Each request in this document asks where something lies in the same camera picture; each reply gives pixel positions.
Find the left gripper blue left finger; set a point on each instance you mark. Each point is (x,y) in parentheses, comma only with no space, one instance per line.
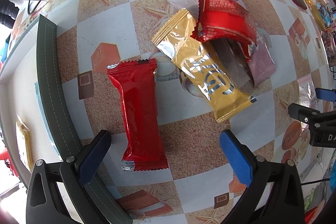
(44,201)

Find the small red snack packet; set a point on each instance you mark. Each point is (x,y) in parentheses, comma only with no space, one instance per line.
(226,19)

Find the white pink cookie packet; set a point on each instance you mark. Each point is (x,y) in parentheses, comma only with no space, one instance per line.
(307,95)

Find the white shallow cardboard box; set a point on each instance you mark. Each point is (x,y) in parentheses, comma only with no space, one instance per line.
(78,100)

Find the light blue snack bar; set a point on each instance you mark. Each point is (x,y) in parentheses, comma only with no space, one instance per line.
(39,100)

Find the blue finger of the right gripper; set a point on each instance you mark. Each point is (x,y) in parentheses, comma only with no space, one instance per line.
(301,113)
(326,94)

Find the gold snack bar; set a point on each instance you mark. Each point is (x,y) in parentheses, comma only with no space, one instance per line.
(201,64)

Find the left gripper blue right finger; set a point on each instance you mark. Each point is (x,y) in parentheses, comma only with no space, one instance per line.
(273,191)

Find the yellow clear cracker packet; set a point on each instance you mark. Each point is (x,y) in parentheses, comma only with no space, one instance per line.
(24,144)

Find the mauve pink snack bar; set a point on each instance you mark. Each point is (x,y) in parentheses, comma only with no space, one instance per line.
(261,64)

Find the long red snack bar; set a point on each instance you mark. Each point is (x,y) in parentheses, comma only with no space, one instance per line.
(135,81)

